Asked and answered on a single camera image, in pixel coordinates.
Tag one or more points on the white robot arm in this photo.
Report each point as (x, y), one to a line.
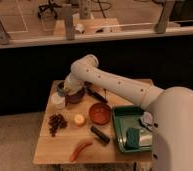
(172, 110)

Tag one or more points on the black rectangular block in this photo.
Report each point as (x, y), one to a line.
(100, 134)

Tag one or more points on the middle grey railing post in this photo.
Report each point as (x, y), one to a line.
(68, 21)

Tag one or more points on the orange carrot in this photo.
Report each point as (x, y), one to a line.
(78, 149)

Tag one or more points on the black ladle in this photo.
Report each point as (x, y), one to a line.
(93, 93)

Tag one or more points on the small metal cup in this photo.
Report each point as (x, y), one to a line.
(60, 88)

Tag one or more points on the small yellow round item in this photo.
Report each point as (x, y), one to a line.
(79, 120)

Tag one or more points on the office chair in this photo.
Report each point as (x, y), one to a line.
(51, 6)

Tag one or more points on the white plastic cup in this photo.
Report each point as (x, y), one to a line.
(58, 101)

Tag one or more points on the wooden board with items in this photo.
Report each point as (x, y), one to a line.
(89, 26)

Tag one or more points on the dark purple bowl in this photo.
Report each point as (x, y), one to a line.
(75, 98)

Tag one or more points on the right grey railing post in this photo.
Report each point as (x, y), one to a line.
(161, 25)

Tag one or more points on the bunch of dark grapes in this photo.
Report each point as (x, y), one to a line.
(56, 121)

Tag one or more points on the red-brown bowl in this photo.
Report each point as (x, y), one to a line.
(100, 113)

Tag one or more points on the green tray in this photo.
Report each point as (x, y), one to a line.
(125, 117)

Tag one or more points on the teal sponge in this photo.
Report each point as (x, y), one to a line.
(132, 138)

